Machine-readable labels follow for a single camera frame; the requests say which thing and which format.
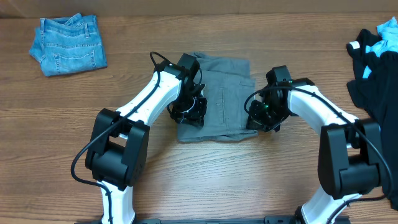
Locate grey shorts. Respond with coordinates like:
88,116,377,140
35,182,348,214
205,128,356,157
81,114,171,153
177,52,257,142

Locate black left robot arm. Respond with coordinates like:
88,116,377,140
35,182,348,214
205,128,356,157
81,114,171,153
85,54,207,223

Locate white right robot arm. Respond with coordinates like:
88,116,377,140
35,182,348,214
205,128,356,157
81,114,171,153
244,66,392,224

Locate black garment with white label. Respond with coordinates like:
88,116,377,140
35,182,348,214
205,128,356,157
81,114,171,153
346,29,397,210

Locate folded blue denim jeans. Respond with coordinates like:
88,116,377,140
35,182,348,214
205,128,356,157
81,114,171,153
29,13,108,77

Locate light blue cloth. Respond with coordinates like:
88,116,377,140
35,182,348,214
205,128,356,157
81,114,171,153
362,16,398,79

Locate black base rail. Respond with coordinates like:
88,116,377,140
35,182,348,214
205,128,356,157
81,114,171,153
74,214,352,224

